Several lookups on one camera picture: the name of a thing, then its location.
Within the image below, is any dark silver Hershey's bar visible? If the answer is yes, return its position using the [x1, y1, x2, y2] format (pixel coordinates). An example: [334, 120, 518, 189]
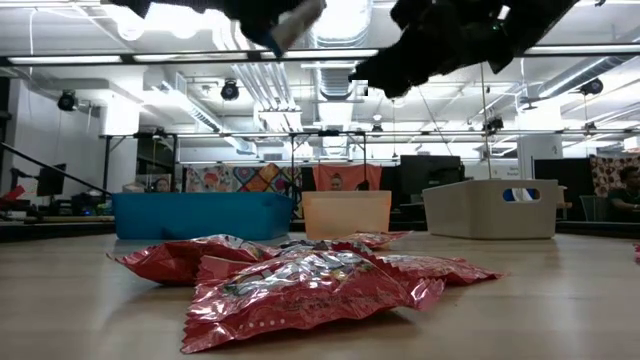
[279, 238, 351, 254]

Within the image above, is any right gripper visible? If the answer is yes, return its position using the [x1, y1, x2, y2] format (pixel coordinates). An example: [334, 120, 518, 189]
[349, 0, 521, 99]

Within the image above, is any small black monitor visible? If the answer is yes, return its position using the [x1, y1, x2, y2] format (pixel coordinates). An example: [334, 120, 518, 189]
[35, 163, 67, 197]

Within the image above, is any red patterned hanging cloth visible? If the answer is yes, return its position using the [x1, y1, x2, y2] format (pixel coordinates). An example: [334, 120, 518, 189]
[589, 154, 640, 199]

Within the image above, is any blue plastic bin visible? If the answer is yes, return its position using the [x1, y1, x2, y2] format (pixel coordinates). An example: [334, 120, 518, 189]
[112, 192, 294, 242]

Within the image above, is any white pillar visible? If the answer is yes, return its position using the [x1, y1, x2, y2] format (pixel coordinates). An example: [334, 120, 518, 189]
[516, 134, 564, 181]

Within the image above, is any silver ventilation duct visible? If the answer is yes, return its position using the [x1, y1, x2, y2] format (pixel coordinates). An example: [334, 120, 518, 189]
[309, 0, 374, 101]

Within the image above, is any colourful patchwork quilt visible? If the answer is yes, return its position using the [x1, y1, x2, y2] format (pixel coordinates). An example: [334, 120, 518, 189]
[182, 163, 304, 194]

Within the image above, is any black aluminium rig frame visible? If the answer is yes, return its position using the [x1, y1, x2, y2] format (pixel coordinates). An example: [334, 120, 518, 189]
[0, 47, 640, 244]

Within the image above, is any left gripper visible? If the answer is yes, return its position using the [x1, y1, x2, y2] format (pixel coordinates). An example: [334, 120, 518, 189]
[107, 0, 307, 57]

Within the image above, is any white plastic bin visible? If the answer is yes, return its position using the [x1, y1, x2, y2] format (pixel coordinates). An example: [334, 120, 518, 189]
[422, 178, 560, 241]

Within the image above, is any orange plastic bin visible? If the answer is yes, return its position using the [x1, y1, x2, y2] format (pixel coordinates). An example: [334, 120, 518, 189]
[301, 190, 393, 241]

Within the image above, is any black partition panel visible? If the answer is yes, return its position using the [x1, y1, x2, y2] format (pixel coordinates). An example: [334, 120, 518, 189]
[532, 157, 594, 221]

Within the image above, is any orange hanging cloth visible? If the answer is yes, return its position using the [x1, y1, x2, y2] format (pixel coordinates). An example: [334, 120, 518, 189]
[312, 163, 384, 192]

